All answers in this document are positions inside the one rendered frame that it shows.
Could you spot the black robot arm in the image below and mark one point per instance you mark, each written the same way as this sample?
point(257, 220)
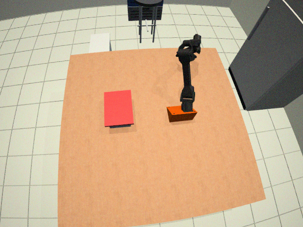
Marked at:
point(185, 56)

